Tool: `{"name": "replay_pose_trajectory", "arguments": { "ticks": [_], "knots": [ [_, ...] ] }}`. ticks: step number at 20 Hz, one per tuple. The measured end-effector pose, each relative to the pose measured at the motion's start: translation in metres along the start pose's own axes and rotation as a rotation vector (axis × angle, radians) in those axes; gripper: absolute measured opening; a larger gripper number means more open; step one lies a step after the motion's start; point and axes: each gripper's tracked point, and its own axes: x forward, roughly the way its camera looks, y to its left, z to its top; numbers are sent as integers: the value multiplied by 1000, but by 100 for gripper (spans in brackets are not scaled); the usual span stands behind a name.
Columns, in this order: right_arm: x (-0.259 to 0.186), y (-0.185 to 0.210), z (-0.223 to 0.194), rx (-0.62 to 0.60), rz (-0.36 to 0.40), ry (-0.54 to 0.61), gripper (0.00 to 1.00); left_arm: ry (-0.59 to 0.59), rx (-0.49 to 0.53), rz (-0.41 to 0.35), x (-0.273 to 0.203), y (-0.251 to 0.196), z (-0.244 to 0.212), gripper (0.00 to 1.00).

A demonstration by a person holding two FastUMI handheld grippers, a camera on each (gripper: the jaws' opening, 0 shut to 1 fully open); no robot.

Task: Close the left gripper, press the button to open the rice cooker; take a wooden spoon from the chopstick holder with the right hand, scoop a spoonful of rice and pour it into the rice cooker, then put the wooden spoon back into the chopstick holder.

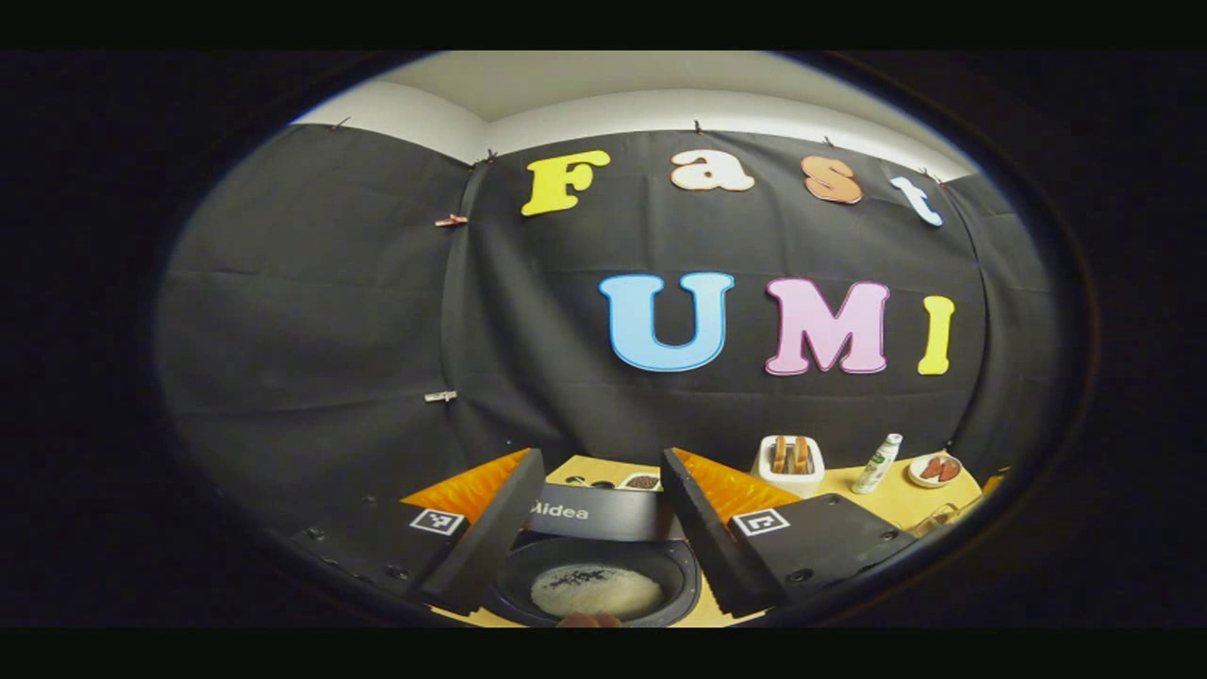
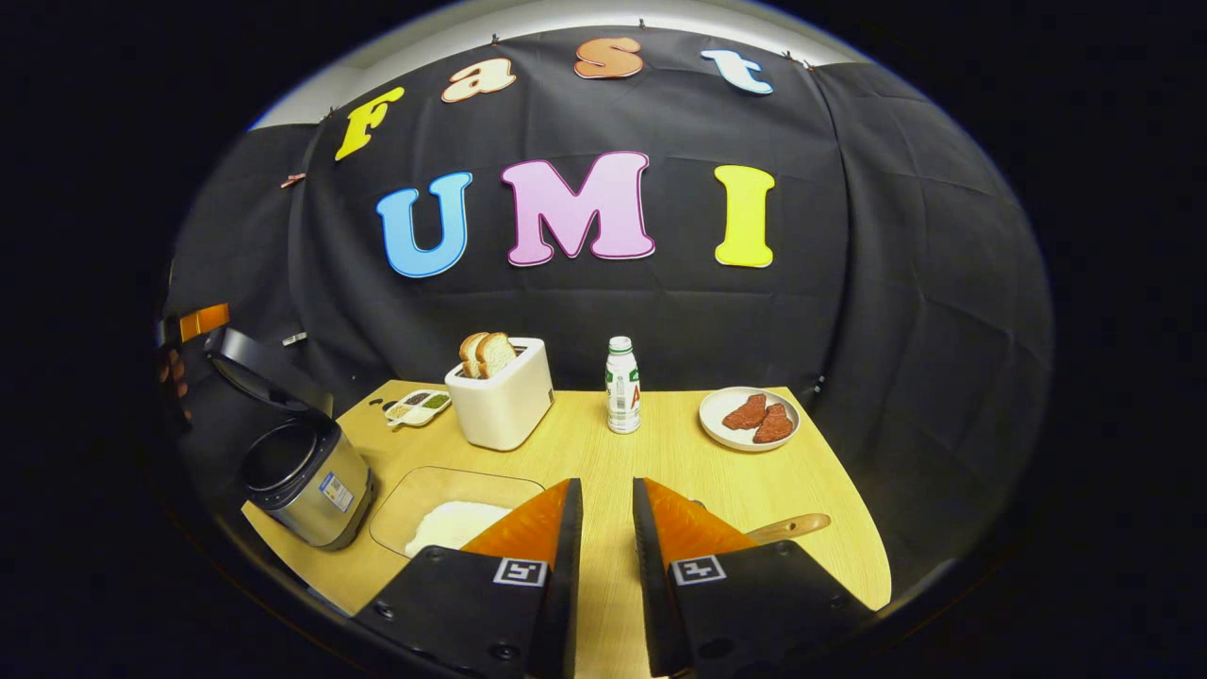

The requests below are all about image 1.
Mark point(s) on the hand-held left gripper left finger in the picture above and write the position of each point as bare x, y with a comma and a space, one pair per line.
486, 552

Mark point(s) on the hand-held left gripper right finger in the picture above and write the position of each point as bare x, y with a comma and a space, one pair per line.
712, 547

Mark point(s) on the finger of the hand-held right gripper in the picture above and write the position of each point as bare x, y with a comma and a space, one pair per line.
996, 482

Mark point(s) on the dark grey rice cooker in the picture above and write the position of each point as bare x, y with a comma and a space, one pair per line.
603, 517

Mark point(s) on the red meat piece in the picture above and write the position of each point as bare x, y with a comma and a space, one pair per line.
950, 470
932, 469

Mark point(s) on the white round plate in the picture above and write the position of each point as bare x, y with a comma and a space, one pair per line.
915, 474

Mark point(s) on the white sectioned grain dish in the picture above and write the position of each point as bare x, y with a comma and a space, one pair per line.
641, 482

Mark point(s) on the white toaster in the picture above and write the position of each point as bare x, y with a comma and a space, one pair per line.
790, 483

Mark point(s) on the bread slice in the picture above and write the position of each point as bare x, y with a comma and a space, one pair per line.
801, 455
780, 455

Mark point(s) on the white green-label bottle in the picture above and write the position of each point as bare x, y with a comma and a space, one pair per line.
877, 464

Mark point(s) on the silver clip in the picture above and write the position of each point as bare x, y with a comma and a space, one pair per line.
440, 396

